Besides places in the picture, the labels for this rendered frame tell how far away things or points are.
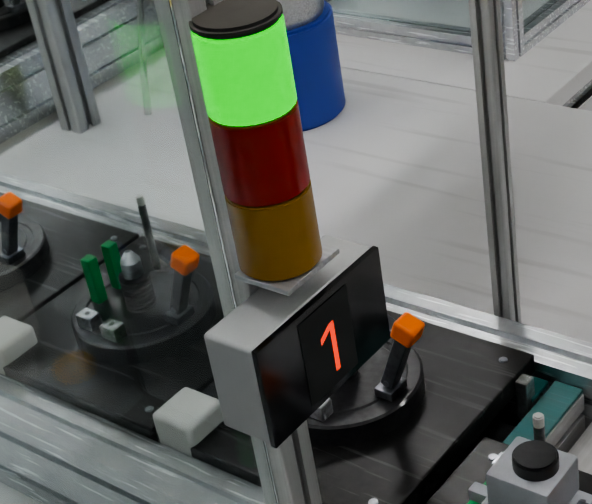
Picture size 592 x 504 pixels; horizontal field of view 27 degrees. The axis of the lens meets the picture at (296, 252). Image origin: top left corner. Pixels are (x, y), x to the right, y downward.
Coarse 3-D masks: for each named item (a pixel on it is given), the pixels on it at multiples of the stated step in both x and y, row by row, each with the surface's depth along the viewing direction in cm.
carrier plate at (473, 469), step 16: (480, 448) 100; (496, 448) 100; (464, 464) 99; (480, 464) 99; (448, 480) 98; (464, 480) 98; (480, 480) 97; (432, 496) 97; (448, 496) 96; (464, 496) 96
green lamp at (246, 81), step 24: (216, 48) 65; (240, 48) 64; (264, 48) 65; (288, 48) 67; (216, 72) 65; (240, 72) 65; (264, 72) 65; (288, 72) 67; (216, 96) 66; (240, 96) 66; (264, 96) 66; (288, 96) 67; (216, 120) 67; (240, 120) 67; (264, 120) 67
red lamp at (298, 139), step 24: (288, 120) 68; (216, 144) 69; (240, 144) 67; (264, 144) 67; (288, 144) 68; (240, 168) 68; (264, 168) 68; (288, 168) 69; (240, 192) 69; (264, 192) 69; (288, 192) 69
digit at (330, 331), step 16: (336, 304) 75; (320, 320) 74; (336, 320) 75; (304, 336) 73; (320, 336) 74; (336, 336) 76; (352, 336) 77; (304, 352) 73; (320, 352) 75; (336, 352) 76; (352, 352) 78; (320, 368) 75; (336, 368) 77; (352, 368) 78; (320, 384) 76
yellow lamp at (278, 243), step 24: (312, 192) 72; (240, 216) 70; (264, 216) 70; (288, 216) 70; (312, 216) 71; (240, 240) 71; (264, 240) 70; (288, 240) 71; (312, 240) 72; (240, 264) 73; (264, 264) 71; (288, 264) 71; (312, 264) 72
